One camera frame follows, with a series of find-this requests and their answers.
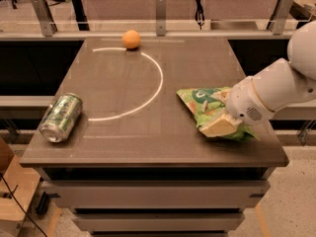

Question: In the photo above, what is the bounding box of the orange fruit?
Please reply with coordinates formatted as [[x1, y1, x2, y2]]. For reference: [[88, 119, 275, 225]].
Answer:
[[121, 30, 140, 49]]

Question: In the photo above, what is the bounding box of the green rice chip bag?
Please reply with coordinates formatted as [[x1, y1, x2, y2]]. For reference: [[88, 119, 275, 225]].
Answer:
[[177, 87, 258, 142]]

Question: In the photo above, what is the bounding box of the metal bracket post middle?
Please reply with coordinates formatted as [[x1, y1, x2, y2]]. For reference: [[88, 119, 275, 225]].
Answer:
[[156, 0, 166, 37]]

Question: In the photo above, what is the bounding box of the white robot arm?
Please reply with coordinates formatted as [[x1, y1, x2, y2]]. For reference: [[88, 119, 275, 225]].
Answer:
[[199, 21, 316, 137]]

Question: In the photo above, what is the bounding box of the green soda can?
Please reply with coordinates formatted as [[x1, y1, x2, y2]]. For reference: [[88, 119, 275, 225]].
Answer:
[[39, 93, 83, 143]]

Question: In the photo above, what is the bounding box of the metal bracket post right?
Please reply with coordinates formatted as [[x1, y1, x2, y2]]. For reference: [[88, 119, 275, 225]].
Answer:
[[271, 0, 294, 35]]

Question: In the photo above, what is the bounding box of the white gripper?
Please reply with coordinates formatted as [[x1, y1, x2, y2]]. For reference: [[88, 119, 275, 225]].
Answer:
[[199, 76, 275, 137]]

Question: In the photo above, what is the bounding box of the grey drawer cabinet table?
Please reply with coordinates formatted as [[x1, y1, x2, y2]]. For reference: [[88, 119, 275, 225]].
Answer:
[[21, 38, 288, 237]]

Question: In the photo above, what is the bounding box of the black hanging cable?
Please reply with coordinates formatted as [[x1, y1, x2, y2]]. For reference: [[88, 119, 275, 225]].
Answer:
[[193, 0, 205, 31]]

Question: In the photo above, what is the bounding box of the metal bracket post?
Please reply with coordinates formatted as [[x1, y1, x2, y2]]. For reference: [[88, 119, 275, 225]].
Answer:
[[31, 0, 57, 37], [156, 0, 166, 37], [271, 0, 294, 35]]

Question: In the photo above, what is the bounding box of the metal bracket post left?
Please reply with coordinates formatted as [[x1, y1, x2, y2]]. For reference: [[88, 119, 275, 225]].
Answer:
[[31, 0, 57, 37]]

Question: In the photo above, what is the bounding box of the black cable on floor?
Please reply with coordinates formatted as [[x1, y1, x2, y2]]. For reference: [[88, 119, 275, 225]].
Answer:
[[0, 173, 49, 237]]

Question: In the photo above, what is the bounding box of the wooden box at left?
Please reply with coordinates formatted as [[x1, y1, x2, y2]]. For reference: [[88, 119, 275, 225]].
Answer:
[[0, 138, 40, 237]]

